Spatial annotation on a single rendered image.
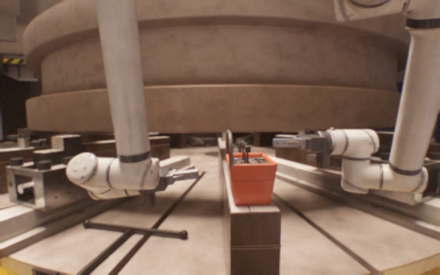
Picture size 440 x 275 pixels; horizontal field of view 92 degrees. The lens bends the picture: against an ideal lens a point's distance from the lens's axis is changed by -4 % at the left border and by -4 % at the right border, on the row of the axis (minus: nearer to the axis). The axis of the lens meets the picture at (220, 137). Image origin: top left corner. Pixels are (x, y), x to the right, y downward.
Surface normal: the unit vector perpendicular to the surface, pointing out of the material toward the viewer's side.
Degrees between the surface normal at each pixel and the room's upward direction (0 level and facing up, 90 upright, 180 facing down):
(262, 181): 97
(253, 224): 90
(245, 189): 97
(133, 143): 100
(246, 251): 90
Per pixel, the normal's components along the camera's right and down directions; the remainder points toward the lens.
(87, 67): -0.40, 0.08
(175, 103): -0.10, 0.09
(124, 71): 0.41, 0.24
